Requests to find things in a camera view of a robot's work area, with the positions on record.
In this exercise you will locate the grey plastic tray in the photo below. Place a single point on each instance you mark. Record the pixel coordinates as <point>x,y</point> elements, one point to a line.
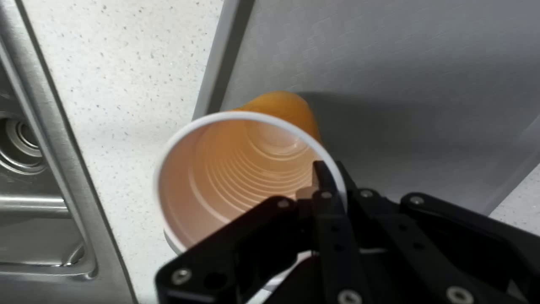
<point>438,96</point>

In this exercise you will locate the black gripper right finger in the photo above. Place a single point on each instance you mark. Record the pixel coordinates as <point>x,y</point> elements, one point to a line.
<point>443,253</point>

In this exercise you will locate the stainless steel double sink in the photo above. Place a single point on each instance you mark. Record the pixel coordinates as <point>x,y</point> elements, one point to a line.
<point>56,245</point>

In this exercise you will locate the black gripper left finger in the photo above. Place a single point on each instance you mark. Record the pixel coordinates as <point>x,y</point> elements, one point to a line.
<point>240,258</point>

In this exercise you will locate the orange plastic cup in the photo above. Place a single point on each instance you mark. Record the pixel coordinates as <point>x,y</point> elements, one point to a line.
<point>223,163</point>

